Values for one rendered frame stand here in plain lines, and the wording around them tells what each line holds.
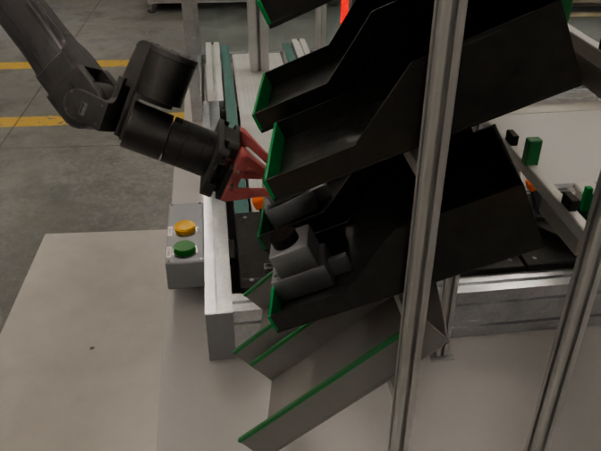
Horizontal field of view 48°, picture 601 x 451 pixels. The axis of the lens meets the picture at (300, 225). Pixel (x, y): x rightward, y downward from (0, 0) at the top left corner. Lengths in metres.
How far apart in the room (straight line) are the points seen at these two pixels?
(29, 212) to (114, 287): 2.08
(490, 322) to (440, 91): 0.75
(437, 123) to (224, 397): 0.67
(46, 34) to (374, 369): 0.54
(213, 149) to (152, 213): 2.44
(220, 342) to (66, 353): 0.27
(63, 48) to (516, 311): 0.83
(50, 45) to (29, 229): 2.44
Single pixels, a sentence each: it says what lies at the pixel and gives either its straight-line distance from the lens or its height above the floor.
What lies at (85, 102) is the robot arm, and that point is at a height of 1.36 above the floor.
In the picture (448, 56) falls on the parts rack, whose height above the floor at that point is 1.50.
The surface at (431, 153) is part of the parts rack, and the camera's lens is 0.56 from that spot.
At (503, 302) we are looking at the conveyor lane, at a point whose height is 0.93.
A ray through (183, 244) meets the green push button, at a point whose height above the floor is 0.97.
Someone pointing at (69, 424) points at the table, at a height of 0.86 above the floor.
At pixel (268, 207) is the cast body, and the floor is 1.22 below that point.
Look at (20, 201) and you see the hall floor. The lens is 3.52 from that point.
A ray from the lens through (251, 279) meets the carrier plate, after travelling 1.15.
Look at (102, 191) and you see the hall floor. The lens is 3.48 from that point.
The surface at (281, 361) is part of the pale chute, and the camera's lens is 0.92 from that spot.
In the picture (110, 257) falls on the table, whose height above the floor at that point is 0.86.
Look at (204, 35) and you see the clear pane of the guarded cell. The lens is 2.45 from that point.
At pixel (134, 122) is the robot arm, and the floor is 1.35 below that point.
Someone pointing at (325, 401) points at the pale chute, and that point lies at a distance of 0.78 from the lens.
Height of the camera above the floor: 1.67
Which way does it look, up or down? 33 degrees down
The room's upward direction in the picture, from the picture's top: straight up
